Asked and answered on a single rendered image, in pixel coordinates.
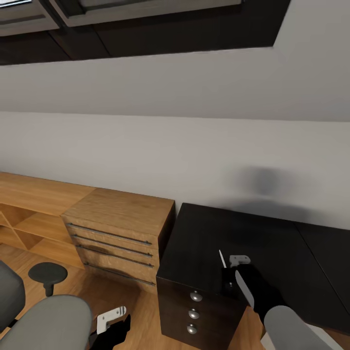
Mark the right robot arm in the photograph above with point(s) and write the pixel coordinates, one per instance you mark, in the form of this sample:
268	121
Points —
285	328

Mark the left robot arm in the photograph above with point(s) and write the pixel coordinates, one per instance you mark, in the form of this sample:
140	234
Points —
107	336

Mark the cabinet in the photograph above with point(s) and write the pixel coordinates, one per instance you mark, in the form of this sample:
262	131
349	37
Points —
195	318
121	236

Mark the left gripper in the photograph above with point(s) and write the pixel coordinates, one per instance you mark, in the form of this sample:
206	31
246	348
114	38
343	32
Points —
114	335

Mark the desktop computer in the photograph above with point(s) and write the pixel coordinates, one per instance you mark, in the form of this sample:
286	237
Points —
267	342

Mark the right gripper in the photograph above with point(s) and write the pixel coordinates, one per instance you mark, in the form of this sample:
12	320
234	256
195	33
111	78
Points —
227	275

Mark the swivel chair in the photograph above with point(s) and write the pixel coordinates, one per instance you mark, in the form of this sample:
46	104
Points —
58	322

